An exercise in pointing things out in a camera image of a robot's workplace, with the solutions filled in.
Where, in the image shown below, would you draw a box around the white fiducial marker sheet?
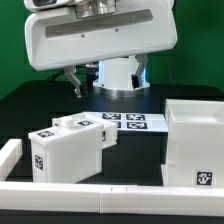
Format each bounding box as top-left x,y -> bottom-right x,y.
91,112 -> 168,133

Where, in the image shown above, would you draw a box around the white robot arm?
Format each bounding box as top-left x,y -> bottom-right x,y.
23,0 -> 177,97

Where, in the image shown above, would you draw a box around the grey and black cables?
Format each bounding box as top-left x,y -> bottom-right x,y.
46,71 -> 73,82

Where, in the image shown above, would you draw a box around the white front fence rail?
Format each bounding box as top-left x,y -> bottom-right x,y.
0,182 -> 224,217

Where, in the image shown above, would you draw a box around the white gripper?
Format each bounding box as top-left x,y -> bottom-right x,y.
23,0 -> 177,98

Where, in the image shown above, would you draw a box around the white front drawer box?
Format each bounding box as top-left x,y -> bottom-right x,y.
27,115 -> 118,184

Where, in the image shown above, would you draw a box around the white rear drawer box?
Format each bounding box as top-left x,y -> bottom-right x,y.
52,112 -> 96,128

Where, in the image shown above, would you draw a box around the white drawer box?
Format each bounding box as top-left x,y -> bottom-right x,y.
52,112 -> 96,128
27,115 -> 118,184

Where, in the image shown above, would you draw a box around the white left fence block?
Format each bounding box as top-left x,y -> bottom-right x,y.
0,139 -> 22,182

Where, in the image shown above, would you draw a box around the white drawer cabinet shell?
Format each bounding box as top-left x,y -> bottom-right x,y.
161,99 -> 224,188

